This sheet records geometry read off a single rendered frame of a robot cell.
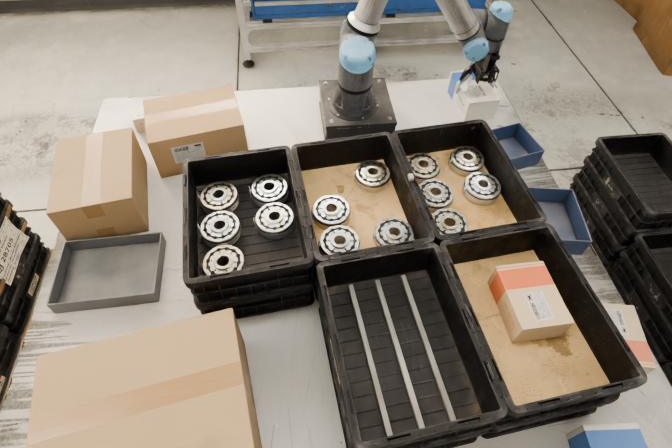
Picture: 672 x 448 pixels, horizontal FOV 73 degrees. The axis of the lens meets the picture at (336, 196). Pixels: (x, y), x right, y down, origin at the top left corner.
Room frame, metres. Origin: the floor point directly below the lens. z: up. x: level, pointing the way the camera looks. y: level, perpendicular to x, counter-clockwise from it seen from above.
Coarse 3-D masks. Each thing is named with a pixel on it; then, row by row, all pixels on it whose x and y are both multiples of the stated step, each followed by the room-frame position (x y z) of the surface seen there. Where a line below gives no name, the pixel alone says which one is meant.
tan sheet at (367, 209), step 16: (304, 176) 0.91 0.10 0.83; (320, 176) 0.91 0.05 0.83; (336, 176) 0.91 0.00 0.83; (352, 176) 0.92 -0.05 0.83; (320, 192) 0.85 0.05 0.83; (336, 192) 0.85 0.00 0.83; (352, 192) 0.85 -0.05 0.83; (368, 192) 0.85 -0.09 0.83; (384, 192) 0.86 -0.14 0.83; (352, 208) 0.79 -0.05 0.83; (368, 208) 0.80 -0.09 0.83; (384, 208) 0.80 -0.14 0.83; (400, 208) 0.80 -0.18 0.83; (352, 224) 0.74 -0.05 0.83; (368, 224) 0.74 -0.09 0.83; (368, 240) 0.69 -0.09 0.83
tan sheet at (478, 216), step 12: (408, 156) 1.01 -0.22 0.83; (444, 156) 1.01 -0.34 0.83; (444, 168) 0.96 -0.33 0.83; (444, 180) 0.91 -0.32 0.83; (456, 180) 0.91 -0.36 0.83; (456, 192) 0.86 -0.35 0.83; (456, 204) 0.82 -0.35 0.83; (468, 204) 0.82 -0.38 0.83; (492, 204) 0.82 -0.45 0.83; (504, 204) 0.82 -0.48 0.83; (468, 216) 0.78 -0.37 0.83; (480, 216) 0.78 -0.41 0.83; (492, 216) 0.78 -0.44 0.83; (504, 216) 0.78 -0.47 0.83; (468, 228) 0.74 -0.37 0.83; (480, 228) 0.74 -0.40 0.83
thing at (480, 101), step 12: (456, 72) 1.52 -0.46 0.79; (456, 84) 1.46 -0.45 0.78; (480, 84) 1.44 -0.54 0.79; (456, 96) 1.43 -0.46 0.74; (468, 96) 1.37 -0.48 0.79; (480, 96) 1.37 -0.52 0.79; (492, 96) 1.37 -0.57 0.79; (456, 108) 1.41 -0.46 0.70; (468, 108) 1.33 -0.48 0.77; (480, 108) 1.34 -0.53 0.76; (492, 108) 1.35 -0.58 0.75; (468, 120) 1.33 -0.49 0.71
